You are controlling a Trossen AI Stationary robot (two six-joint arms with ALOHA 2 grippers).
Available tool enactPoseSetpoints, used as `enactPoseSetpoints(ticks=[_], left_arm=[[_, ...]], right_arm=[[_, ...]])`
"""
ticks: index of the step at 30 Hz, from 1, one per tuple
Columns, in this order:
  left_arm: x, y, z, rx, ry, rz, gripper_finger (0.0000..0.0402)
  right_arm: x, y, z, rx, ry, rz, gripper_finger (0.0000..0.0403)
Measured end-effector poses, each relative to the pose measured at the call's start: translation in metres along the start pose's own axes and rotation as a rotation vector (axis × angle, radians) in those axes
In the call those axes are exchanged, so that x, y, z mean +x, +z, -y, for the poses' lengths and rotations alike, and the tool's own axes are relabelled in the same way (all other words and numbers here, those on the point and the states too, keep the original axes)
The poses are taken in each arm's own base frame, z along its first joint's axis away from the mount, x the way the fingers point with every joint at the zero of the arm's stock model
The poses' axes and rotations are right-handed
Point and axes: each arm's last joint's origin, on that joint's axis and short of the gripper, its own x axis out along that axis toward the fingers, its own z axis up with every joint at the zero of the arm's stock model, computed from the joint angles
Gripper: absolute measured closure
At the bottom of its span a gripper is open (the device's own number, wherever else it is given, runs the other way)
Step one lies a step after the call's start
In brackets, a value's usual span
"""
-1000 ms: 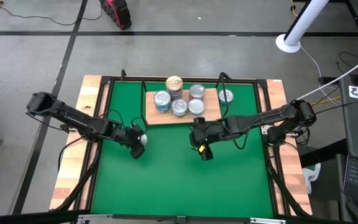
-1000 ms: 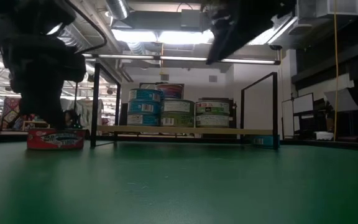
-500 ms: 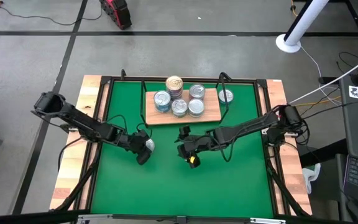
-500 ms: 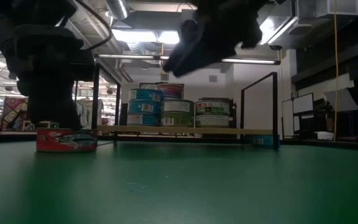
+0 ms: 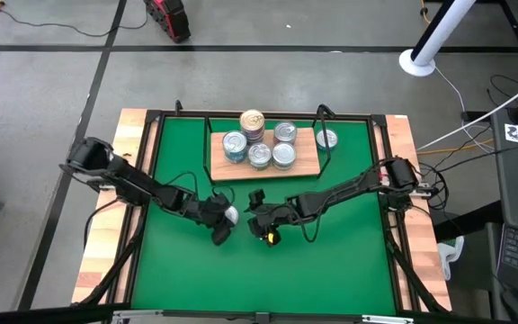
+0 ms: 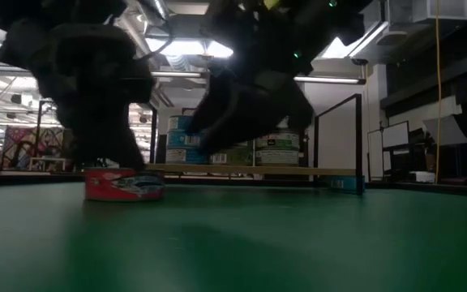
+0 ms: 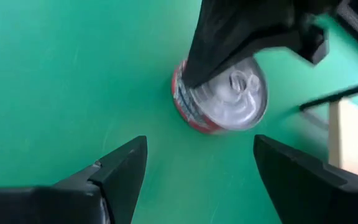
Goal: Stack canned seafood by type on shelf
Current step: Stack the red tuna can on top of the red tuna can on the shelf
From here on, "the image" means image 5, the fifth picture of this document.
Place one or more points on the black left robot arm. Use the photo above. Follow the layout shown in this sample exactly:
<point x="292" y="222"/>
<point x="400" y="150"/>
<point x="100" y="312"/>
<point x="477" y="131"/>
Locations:
<point x="137" y="184"/>

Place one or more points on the silver aluminium bracket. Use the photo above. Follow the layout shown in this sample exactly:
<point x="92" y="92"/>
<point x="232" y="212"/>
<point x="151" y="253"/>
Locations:
<point x="387" y="320"/>
<point x="137" y="313"/>

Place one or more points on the wooden shelf with black frame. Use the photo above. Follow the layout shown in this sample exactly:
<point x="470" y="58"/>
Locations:
<point x="304" y="166"/>

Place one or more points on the black aluminium table frame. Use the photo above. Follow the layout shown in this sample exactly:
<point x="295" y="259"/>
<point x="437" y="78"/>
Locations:
<point x="353" y="115"/>

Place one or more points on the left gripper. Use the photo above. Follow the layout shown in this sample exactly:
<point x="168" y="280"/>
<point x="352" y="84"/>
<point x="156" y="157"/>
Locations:
<point x="209" y="211"/>

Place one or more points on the red and black device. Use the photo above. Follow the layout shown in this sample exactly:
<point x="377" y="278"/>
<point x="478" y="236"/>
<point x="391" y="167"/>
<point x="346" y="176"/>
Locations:
<point x="169" y="18"/>

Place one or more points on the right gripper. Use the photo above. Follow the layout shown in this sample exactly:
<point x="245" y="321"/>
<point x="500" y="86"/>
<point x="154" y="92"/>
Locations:
<point x="272" y="218"/>

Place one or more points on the blue label seafood can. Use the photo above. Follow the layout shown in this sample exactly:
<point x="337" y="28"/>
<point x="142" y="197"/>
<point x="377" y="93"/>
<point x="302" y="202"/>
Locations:
<point x="234" y="143"/>
<point x="326" y="139"/>

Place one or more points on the white pole with round base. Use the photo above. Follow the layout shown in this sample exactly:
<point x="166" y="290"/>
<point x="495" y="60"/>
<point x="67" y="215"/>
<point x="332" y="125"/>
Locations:
<point x="416" y="63"/>

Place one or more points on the Bumble Bee light tuna can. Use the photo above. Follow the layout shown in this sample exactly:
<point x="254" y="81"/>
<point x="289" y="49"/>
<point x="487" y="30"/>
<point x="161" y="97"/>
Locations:
<point x="283" y="154"/>

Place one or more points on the small yellow tag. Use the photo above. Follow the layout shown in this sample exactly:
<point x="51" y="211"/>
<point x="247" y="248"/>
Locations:
<point x="269" y="237"/>

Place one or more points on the red label seafood can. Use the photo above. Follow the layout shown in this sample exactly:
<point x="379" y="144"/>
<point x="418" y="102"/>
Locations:
<point x="233" y="215"/>
<point x="285" y="132"/>

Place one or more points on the white cloth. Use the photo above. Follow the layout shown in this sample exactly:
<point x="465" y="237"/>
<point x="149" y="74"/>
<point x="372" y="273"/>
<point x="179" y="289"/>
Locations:
<point x="448" y="256"/>

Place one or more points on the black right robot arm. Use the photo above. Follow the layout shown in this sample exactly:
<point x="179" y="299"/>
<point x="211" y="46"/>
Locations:
<point x="353" y="186"/>

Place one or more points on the green table mat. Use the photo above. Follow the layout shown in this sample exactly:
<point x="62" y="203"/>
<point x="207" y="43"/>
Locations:
<point x="263" y="279"/>

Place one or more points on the green label tuna can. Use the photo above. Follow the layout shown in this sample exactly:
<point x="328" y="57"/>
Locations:
<point x="259" y="154"/>

